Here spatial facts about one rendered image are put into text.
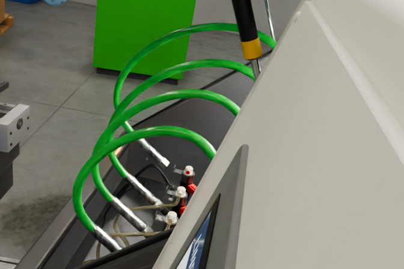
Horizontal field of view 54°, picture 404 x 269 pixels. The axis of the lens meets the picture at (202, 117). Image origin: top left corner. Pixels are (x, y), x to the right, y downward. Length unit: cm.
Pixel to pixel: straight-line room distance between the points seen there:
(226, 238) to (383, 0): 12
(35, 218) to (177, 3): 252
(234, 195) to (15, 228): 217
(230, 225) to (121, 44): 403
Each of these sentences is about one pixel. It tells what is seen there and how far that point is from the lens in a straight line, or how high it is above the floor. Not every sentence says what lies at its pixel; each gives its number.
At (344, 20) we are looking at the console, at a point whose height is 153.
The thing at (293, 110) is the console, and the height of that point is 149.
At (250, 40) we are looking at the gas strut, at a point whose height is 147.
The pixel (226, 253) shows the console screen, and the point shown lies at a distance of 17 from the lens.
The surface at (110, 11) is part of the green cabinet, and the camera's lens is 413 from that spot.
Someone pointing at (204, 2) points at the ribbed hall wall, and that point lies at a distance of 728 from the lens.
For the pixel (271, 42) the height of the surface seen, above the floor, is 140.
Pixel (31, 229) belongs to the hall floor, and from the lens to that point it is 233.
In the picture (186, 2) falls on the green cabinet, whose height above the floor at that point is 89.
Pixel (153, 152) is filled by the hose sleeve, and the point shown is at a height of 112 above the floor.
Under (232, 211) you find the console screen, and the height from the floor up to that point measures 144.
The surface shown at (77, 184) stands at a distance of 63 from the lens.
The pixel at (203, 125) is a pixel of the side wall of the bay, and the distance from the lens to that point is 114.
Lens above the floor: 156
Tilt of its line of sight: 25 degrees down
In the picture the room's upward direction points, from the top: 12 degrees clockwise
